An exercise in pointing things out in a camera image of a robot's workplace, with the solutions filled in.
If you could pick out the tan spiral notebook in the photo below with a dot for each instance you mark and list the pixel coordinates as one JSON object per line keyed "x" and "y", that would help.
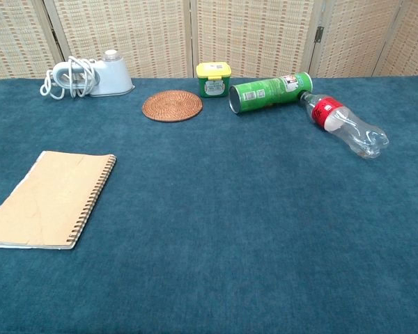
{"x": 48, "y": 202}

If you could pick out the blue table cloth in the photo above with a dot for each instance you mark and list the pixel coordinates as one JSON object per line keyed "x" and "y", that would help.
{"x": 230, "y": 226}

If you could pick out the round woven rattan coaster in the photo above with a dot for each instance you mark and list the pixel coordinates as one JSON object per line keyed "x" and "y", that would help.
{"x": 172, "y": 105}

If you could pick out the yellow-lidded green box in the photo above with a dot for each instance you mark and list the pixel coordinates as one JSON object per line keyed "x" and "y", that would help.
{"x": 213, "y": 80}

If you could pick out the green chips can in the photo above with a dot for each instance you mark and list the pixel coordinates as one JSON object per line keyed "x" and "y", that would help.
{"x": 268, "y": 93}

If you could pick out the pale blue steam iron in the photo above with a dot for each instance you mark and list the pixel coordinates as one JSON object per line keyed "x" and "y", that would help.
{"x": 109, "y": 78}

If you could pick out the woven folding screen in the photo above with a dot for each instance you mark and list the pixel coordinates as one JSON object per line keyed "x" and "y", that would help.
{"x": 230, "y": 35}

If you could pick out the clear red-label plastic bottle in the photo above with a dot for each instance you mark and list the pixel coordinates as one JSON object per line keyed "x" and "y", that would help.
{"x": 348, "y": 123}

